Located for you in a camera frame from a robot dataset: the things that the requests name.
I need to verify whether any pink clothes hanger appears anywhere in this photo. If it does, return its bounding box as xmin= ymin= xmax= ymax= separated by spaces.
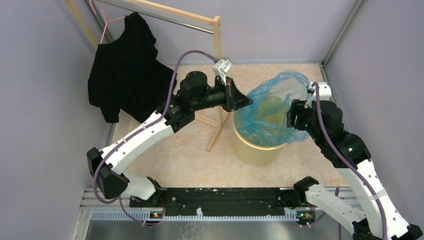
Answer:
xmin=88 ymin=0 xmax=126 ymax=44

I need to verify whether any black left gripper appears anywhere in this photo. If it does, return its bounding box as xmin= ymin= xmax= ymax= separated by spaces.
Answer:
xmin=192 ymin=76 xmax=254 ymax=113

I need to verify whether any yellow plastic trash bin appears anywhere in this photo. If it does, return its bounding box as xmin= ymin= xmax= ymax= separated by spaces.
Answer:
xmin=233 ymin=95 xmax=293 ymax=166

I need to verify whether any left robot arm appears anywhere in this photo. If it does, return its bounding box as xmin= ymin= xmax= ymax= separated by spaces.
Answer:
xmin=86 ymin=71 xmax=254 ymax=207

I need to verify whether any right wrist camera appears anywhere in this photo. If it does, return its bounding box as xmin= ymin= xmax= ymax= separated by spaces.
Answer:
xmin=305 ymin=82 xmax=332 ymax=109

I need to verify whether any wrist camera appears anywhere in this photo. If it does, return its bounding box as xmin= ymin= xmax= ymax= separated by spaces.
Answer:
xmin=305 ymin=82 xmax=332 ymax=109
xmin=212 ymin=57 xmax=234 ymax=86

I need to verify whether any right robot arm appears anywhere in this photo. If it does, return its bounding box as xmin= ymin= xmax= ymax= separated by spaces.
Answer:
xmin=286 ymin=99 xmax=424 ymax=240

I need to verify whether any blue plastic trash bag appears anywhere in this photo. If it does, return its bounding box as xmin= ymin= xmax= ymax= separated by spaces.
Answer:
xmin=233 ymin=70 xmax=310 ymax=148

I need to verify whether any wooden clothes rack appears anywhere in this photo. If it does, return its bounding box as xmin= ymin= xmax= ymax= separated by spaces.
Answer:
xmin=64 ymin=0 xmax=231 ymax=153

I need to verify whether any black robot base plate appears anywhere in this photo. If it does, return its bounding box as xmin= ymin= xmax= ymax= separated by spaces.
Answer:
xmin=129 ymin=187 xmax=316 ymax=219

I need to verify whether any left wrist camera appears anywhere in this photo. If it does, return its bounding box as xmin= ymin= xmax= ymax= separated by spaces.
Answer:
xmin=212 ymin=57 xmax=234 ymax=86

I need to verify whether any white slotted cable duct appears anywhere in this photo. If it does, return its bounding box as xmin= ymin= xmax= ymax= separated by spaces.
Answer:
xmin=91 ymin=208 xmax=299 ymax=222

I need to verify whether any black hanging shirt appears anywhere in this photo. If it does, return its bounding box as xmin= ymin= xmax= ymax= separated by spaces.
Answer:
xmin=87 ymin=12 xmax=176 ymax=124

